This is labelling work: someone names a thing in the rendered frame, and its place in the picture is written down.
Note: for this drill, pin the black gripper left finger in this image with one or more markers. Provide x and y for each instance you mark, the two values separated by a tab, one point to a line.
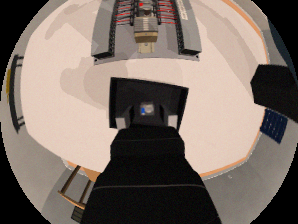
125	119

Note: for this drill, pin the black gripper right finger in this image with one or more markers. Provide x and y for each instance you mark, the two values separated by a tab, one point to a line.
167	117

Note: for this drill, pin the grey relay panel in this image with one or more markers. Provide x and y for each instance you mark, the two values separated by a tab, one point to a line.
177	40

